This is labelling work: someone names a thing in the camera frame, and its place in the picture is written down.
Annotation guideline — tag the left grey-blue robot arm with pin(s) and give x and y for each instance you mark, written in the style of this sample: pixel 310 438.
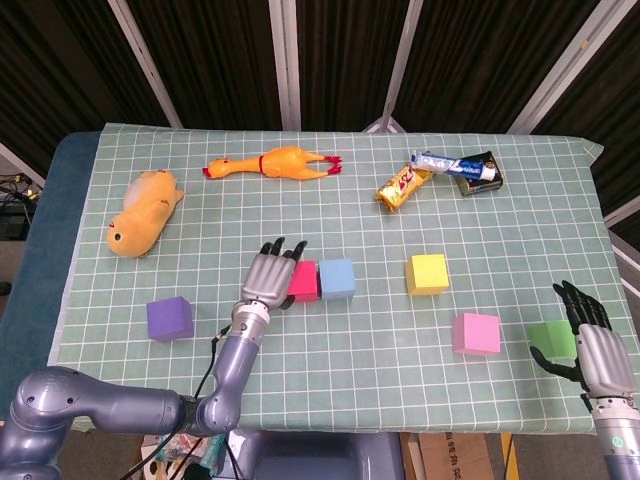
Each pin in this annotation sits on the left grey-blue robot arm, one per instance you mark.
pixel 240 350

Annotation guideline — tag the red foam cube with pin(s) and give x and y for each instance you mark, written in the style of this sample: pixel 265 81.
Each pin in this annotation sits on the red foam cube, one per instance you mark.
pixel 306 282

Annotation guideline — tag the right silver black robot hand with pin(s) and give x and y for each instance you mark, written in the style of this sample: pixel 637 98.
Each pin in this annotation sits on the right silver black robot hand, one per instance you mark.
pixel 602 360

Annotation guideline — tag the gold snack packet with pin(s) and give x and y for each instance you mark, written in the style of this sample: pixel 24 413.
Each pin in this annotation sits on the gold snack packet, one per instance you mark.
pixel 400 190

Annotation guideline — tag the dark tin can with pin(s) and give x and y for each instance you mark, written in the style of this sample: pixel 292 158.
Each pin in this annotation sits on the dark tin can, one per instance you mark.
pixel 477 187

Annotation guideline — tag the purple foam cube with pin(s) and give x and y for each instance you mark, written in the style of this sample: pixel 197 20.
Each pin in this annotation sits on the purple foam cube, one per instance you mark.
pixel 170 320

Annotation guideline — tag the brown cardboard box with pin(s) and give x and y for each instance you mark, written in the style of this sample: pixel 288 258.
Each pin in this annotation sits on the brown cardboard box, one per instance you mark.
pixel 455 457

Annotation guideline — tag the yellow rubber chicken toy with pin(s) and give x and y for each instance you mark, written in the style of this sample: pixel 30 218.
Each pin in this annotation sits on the yellow rubber chicken toy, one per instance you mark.
pixel 280 162

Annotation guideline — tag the white partition post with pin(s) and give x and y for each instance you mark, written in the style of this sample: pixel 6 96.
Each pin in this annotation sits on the white partition post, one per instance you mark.
pixel 402 60
pixel 562 67
pixel 285 65
pixel 145 60

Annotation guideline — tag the white side frame bar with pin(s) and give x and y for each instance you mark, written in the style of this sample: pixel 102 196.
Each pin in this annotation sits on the white side frame bar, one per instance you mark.
pixel 20 162
pixel 622 212

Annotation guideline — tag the colourful plastic packet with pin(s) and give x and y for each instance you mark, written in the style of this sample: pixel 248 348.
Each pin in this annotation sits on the colourful plastic packet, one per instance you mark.
pixel 175 447

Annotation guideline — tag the green foam cube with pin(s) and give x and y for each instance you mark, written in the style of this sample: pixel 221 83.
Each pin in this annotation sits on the green foam cube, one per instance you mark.
pixel 552 340

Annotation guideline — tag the yellow foam cube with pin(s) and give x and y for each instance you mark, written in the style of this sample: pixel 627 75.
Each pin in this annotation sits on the yellow foam cube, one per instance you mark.
pixel 427 275

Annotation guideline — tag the yellow plush animal toy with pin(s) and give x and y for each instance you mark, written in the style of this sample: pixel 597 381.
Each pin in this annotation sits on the yellow plush animal toy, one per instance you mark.
pixel 145 215

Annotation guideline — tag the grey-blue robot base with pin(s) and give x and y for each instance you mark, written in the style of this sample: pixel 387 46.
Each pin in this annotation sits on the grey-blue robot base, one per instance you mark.
pixel 325 457

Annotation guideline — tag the green checked tablecloth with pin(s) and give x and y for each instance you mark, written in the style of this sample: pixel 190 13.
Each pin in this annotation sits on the green checked tablecloth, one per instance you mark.
pixel 320 225

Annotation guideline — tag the white blue toothpaste tube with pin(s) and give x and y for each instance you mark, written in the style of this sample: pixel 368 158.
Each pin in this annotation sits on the white blue toothpaste tube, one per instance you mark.
pixel 450 165

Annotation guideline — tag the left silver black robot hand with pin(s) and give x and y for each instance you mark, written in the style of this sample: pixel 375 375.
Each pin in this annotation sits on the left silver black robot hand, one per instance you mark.
pixel 267 277

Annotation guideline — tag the dark pleated curtain panel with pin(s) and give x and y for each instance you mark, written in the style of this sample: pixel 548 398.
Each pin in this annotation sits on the dark pleated curtain panel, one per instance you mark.
pixel 345 60
pixel 215 60
pixel 475 60
pixel 60 75
pixel 615 100

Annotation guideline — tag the pink foam cube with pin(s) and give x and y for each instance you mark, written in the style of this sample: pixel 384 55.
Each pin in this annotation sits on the pink foam cube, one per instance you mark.
pixel 477 334

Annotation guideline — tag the light blue foam cube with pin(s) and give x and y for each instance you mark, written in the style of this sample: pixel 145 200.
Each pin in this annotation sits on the light blue foam cube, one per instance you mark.
pixel 337 280

